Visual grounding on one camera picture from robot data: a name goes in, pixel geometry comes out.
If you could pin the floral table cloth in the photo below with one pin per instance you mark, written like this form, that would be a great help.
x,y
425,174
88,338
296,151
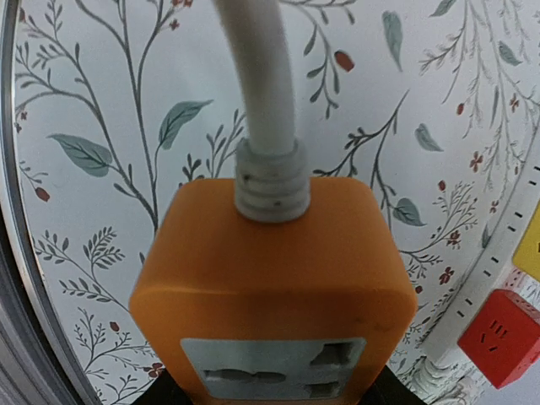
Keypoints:
x,y
118,103

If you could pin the red cube socket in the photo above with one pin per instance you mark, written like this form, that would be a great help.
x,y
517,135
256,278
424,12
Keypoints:
x,y
503,339

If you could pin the white multicolour power strip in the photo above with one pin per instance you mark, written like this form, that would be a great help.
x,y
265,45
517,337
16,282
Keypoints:
x,y
445,375

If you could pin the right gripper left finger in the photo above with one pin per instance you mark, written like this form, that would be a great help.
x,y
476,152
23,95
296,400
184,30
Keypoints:
x,y
164,391

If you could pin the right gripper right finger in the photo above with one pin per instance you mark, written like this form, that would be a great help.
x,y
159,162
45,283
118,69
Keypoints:
x,y
388,390

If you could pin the yellow cube socket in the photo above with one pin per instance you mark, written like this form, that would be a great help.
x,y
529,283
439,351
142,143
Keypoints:
x,y
526,256

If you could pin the orange USB power strip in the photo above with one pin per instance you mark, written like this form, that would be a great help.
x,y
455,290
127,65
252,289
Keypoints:
x,y
304,312

